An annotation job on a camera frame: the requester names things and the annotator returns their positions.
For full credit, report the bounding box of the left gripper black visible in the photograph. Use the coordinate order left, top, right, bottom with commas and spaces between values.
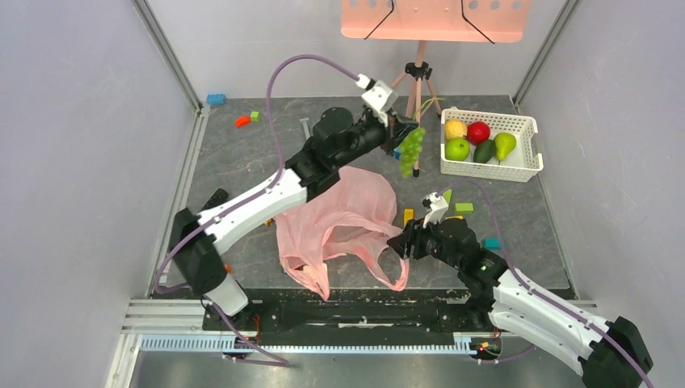
334, 108, 418, 170

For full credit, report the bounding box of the green fake fruit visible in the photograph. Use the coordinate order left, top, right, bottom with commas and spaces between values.
396, 126, 426, 178

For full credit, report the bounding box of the pink plastic bag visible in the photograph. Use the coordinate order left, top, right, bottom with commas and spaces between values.
274, 167, 410, 301

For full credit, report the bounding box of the yellow fake lemon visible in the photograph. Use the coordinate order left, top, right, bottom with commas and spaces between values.
444, 119, 468, 141

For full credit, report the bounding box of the green fake apple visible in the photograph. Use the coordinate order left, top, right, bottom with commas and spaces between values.
444, 137, 470, 162

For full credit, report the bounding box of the red fake apple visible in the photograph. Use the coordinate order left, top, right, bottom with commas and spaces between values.
466, 121, 490, 146

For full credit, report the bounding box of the dark green fake avocado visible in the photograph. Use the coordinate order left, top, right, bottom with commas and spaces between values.
473, 139, 496, 164

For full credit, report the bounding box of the green fake pear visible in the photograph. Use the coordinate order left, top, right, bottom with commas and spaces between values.
494, 132, 517, 163

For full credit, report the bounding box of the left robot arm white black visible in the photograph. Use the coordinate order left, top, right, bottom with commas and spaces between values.
168, 107, 418, 330

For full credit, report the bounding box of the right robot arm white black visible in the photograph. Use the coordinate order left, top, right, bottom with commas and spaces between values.
388, 219, 653, 387

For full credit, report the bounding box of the yellow curved toy brick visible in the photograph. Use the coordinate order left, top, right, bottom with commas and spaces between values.
403, 208, 414, 226

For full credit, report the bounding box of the grey toy bar piece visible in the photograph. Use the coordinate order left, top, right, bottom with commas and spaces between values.
300, 117, 311, 140

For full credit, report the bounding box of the teal toy brick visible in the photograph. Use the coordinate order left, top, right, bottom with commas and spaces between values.
481, 238, 502, 251

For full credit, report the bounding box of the pink music stand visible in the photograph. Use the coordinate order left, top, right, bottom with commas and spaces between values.
340, 0, 533, 178

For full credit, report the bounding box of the red arch toy brick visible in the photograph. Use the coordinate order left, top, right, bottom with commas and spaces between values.
235, 116, 252, 129

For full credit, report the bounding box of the white plastic basket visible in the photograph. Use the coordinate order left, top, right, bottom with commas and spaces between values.
439, 108, 544, 183

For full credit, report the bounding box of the blue toy brick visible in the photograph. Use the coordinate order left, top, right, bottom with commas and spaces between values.
206, 93, 227, 106

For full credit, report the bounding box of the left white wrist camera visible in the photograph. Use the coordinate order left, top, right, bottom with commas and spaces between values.
355, 74, 398, 128

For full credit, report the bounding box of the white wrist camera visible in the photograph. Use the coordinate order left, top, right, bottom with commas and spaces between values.
355, 74, 398, 128
422, 192, 448, 229

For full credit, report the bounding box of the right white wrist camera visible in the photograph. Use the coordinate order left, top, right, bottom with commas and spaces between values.
422, 192, 448, 229

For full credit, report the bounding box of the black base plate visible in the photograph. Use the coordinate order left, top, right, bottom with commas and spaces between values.
230, 289, 494, 346

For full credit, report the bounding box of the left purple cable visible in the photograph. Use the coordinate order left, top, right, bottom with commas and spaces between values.
152, 53, 360, 369

